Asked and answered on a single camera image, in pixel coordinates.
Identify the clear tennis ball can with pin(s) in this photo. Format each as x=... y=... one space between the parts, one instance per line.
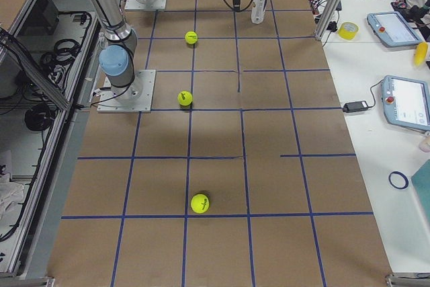
x=258 y=11

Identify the small black power brick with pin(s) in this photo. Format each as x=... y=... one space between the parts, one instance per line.
x=355 y=106

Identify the teach pendant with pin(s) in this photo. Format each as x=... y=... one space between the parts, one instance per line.
x=405 y=102
x=392 y=29

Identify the lower teach pendant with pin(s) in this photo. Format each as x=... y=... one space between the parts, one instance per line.
x=405 y=102

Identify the teal box corner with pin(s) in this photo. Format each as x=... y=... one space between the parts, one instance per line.
x=421 y=182

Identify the yellow banana toy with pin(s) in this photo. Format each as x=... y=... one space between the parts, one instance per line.
x=421 y=54

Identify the upper teach pendant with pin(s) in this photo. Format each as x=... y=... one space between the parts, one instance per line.
x=392 y=29

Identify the tennis ball right side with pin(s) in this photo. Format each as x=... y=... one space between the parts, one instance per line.
x=200 y=203

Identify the yellow tape roll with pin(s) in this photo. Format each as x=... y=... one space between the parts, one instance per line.
x=348 y=30

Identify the tennis ball near gripper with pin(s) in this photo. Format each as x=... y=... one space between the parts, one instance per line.
x=191 y=37

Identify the aluminium frame cart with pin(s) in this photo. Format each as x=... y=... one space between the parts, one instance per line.
x=34 y=109

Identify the centre Head tennis ball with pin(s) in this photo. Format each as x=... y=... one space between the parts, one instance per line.
x=185 y=98

